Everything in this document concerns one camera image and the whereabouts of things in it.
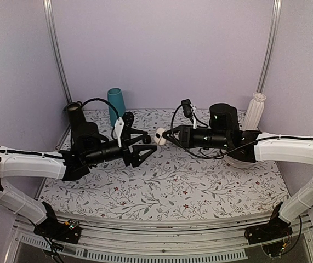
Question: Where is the teal tapered vase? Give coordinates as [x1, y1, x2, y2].
[107, 87, 126, 127]

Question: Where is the metal frame post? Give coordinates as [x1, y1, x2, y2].
[257, 0, 282, 93]
[43, 0, 72, 103]

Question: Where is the right metal frame post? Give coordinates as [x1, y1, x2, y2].
[257, 0, 282, 93]

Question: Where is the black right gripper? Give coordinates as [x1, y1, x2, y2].
[163, 125, 230, 150]

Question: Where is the metal front rail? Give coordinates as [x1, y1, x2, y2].
[5, 210, 313, 263]

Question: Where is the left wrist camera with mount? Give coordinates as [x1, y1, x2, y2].
[114, 111, 134, 148]

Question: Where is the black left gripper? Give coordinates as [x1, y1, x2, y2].
[85, 129, 157, 167]

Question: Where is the white ribbed vase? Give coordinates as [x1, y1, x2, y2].
[242, 92, 266, 130]

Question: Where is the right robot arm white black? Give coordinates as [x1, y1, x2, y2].
[160, 100, 313, 239]

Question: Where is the white round earbud case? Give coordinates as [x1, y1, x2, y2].
[154, 128, 166, 146]

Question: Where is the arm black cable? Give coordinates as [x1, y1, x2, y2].
[170, 104, 313, 160]
[82, 98, 127, 138]

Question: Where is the left metal frame post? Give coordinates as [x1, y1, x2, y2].
[43, 0, 72, 103]

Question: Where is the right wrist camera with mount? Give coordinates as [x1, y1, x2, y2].
[181, 99, 197, 129]

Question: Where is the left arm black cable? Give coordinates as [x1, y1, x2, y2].
[82, 98, 127, 138]

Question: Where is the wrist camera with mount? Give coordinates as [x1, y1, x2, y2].
[114, 111, 134, 148]
[181, 99, 197, 129]

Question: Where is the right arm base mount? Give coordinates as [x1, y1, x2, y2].
[244, 202, 293, 244]

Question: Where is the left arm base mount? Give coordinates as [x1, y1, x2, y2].
[33, 202, 82, 244]

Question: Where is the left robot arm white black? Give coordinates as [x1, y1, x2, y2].
[0, 120, 157, 238]

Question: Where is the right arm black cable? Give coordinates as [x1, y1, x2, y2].
[170, 104, 313, 160]

